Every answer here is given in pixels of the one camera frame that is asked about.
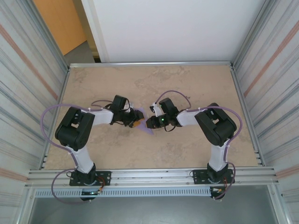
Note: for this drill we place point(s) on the wide aluminium mounting rail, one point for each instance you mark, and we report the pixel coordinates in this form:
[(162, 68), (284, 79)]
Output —
[(149, 177)]

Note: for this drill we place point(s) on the translucent corrugated side panel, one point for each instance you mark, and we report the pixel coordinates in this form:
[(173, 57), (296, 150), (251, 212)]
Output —
[(18, 93), (280, 93)]

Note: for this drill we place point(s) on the purple paper sheet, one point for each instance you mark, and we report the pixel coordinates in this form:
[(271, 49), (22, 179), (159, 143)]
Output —
[(146, 129)]

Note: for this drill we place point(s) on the white door frame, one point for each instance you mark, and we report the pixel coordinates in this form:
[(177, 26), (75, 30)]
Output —
[(95, 30)]

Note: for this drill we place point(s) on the aluminium table edge rail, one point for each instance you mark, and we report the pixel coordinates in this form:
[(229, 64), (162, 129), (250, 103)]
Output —
[(65, 81), (236, 81), (149, 63)]

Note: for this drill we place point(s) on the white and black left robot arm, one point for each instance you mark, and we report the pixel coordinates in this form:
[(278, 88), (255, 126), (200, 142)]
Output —
[(85, 163)]

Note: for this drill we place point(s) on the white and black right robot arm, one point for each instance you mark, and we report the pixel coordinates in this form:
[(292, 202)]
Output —
[(217, 158)]

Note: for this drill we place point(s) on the grey metal sheet shelf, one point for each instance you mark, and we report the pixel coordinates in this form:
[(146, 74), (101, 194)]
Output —
[(149, 210)]

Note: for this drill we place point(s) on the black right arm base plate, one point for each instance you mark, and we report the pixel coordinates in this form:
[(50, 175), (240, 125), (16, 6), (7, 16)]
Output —
[(198, 176)]

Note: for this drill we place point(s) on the small circuit board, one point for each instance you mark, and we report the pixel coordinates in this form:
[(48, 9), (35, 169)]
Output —
[(91, 193), (217, 190)]

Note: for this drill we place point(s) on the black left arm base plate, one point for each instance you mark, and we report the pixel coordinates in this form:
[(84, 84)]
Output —
[(105, 178)]

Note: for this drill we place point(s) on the aluminium upright frame post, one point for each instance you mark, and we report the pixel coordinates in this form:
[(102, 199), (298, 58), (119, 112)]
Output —
[(253, 35), (46, 35)]

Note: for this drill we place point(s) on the orange wooden door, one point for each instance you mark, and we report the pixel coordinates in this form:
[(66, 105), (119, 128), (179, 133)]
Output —
[(60, 23)]

